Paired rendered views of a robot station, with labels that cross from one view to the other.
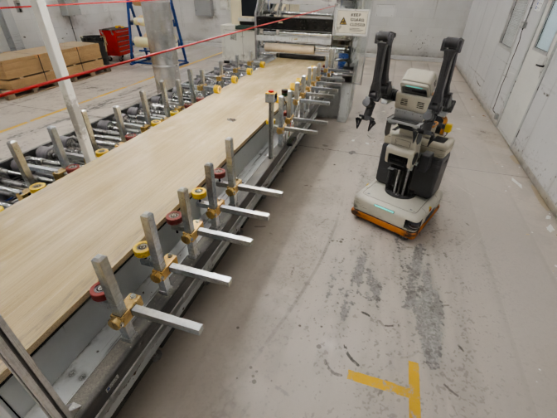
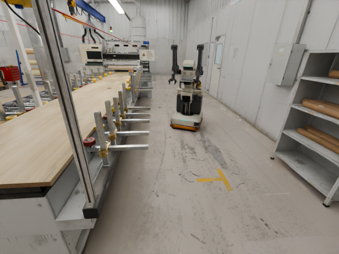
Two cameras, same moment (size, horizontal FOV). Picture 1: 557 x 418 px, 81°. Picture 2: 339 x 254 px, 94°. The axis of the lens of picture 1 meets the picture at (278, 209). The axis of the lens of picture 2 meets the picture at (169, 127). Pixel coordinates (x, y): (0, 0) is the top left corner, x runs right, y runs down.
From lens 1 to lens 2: 0.71 m
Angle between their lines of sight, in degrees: 22
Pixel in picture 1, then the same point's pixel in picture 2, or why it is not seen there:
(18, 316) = (46, 157)
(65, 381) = (75, 196)
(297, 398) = (180, 195)
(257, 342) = (151, 181)
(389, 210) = (186, 120)
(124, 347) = (106, 170)
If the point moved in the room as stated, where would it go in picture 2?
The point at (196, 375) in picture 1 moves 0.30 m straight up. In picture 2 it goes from (127, 202) to (124, 181)
